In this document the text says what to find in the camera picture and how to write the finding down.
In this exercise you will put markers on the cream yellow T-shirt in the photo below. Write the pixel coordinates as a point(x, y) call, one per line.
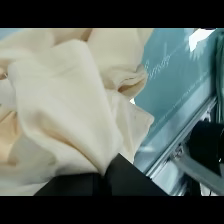
point(63, 110)

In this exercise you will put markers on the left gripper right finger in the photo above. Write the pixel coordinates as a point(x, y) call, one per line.
point(130, 180)

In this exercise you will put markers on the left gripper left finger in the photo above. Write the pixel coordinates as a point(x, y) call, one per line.
point(80, 185)

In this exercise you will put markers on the silver frame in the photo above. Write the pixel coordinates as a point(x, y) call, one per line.
point(200, 170)

